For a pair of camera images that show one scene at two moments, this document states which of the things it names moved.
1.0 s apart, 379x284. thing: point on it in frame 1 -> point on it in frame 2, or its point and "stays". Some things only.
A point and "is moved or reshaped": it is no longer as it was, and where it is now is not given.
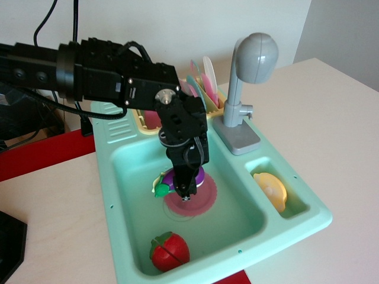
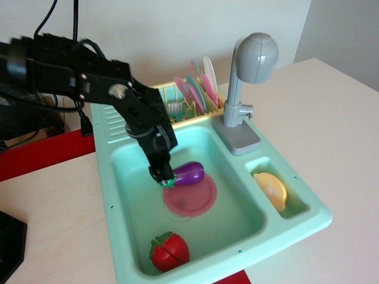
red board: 47,152 stays
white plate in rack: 209,71 stays
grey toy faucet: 256,57 stays
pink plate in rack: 187,88 stays
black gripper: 188,148 -> 154,131
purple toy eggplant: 163,183 is moved or reshaped
